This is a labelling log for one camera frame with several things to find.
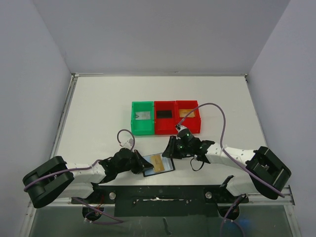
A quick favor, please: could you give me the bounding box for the black leather card holder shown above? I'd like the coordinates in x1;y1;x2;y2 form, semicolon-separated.
143;153;175;177

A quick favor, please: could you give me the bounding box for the gold card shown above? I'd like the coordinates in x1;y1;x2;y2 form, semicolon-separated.
179;109;195;118
150;155;165;173

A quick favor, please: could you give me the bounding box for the red plastic bin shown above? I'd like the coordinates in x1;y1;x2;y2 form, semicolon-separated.
174;99;202;135
154;101;177;135

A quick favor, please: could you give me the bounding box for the green plastic bin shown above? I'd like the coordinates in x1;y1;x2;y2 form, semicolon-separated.
131;101;155;136

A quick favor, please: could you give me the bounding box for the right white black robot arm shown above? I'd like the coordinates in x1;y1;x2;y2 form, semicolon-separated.
162;128;291;200

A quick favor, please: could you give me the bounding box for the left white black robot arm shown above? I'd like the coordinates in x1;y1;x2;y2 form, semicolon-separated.
22;148;154;208

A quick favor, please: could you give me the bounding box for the gold card in bin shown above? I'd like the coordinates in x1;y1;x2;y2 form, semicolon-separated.
179;109;195;118

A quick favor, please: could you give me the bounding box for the black card in bin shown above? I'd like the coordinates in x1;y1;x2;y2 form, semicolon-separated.
156;110;172;119

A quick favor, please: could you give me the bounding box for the silver card in bin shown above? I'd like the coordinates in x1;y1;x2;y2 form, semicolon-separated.
134;111;151;120

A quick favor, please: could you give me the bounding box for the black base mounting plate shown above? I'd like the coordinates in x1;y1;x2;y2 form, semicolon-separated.
72;185;236;217

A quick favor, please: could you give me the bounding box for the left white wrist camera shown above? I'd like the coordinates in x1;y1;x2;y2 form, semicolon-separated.
119;138;135;150

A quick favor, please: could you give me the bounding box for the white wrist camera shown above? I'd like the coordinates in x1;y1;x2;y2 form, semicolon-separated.
175;124;187;132
119;138;135;150

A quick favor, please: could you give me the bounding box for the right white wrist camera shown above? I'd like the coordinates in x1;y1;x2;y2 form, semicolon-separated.
175;124;187;132

